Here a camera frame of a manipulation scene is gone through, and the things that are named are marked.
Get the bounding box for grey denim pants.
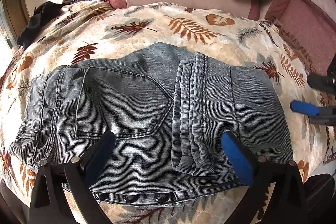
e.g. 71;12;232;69
10;43;293;206

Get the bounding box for beige leaf pattern blanket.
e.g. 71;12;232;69
1;1;335;223

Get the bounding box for black garment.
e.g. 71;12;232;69
17;1;67;50

